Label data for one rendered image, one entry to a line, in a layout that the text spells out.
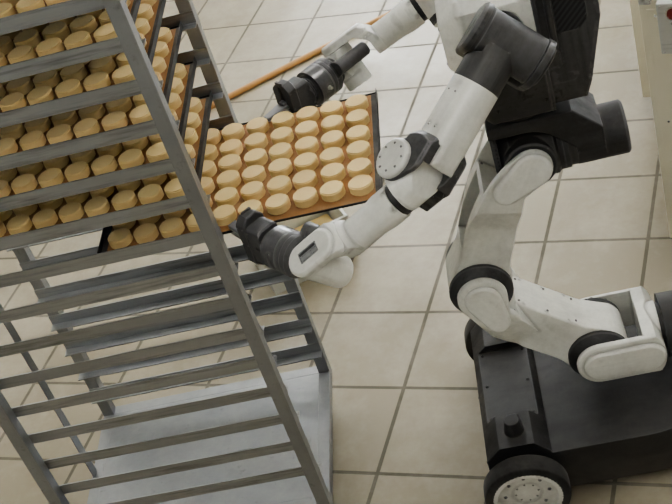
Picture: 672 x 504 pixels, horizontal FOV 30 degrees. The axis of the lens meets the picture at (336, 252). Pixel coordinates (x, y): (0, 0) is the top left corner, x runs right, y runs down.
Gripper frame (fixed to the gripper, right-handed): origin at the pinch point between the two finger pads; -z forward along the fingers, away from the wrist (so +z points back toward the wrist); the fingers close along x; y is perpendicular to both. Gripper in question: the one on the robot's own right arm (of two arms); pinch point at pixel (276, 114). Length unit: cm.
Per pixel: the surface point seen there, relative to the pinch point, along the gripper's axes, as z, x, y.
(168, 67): -22.4, 26.9, 2.2
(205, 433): -52, -53, 7
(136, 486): -62, -81, -23
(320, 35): 140, -96, -163
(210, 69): -7.2, 14.7, -8.0
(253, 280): -13.6, -45.1, -13.8
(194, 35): -7.6, 23.5, -8.5
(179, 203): -40.3, 10.1, 18.4
